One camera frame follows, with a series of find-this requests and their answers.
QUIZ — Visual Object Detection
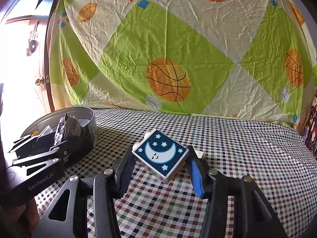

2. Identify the moon picture toy block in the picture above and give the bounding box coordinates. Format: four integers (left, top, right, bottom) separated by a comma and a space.
132, 129, 189, 184

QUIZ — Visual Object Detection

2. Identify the left hand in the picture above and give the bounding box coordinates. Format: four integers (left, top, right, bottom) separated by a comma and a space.
2, 198, 40, 237

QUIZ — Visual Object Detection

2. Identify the round metal tin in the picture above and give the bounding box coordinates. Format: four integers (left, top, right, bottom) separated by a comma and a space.
21, 106, 98, 169

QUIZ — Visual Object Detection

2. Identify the brass door knob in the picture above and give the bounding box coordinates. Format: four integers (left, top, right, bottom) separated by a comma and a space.
35, 77, 46, 86

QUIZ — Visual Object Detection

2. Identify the checkered tablecloth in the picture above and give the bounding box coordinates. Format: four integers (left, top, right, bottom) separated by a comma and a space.
33, 107, 316, 237

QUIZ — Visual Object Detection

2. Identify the white charger adapter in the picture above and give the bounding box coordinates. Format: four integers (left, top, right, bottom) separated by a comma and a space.
195, 149, 204, 158

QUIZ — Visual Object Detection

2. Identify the red floral fabric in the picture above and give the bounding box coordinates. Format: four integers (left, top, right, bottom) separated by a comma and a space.
304, 99, 316, 158

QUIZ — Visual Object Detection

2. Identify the wooden door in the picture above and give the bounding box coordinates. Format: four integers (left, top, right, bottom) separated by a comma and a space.
1, 0, 58, 113

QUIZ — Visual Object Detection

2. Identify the basketball pattern bedsheet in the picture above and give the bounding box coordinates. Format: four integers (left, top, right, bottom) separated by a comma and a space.
49, 0, 316, 131

